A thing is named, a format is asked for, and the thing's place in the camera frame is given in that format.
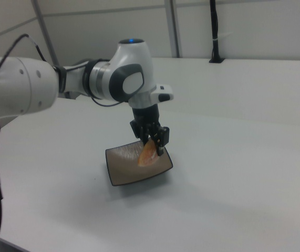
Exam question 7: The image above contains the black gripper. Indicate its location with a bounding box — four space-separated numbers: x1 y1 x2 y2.
129 103 170 158

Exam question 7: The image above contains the orange-brown bread piece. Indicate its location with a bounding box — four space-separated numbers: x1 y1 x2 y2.
137 139 159 167

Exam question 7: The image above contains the square brown ceramic plate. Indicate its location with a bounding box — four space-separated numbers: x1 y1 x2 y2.
105 140 174 187

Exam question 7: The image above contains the black pole with base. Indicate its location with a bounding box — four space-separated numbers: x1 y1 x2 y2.
208 0 227 65

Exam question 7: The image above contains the black velcro strap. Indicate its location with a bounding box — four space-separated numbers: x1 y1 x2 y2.
53 65 68 93

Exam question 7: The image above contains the white cable tie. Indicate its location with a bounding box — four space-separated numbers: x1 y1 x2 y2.
212 31 233 43

